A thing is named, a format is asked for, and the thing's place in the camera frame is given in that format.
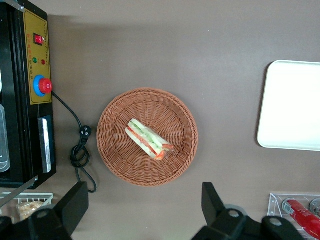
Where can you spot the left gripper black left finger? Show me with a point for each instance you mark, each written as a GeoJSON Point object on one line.
{"type": "Point", "coordinates": [50, 222]}

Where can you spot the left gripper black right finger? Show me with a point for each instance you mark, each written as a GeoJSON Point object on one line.
{"type": "Point", "coordinates": [225, 225]}

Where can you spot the plastic-wrapped sandwich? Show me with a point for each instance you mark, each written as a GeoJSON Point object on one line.
{"type": "Point", "coordinates": [145, 138]}

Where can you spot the cream rectangular tray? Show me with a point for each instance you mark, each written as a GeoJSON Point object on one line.
{"type": "Point", "coordinates": [292, 105]}

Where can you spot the brown round wicker basket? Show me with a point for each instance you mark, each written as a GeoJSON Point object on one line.
{"type": "Point", "coordinates": [150, 105]}

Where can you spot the clear bag of rice snacks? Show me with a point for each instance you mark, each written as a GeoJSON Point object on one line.
{"type": "Point", "coordinates": [27, 210]}

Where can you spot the clear acrylic bottle rack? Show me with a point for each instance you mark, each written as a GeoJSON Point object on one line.
{"type": "Point", "coordinates": [273, 207]}

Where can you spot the clear plastic container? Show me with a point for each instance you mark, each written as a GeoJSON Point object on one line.
{"type": "Point", "coordinates": [3, 140]}

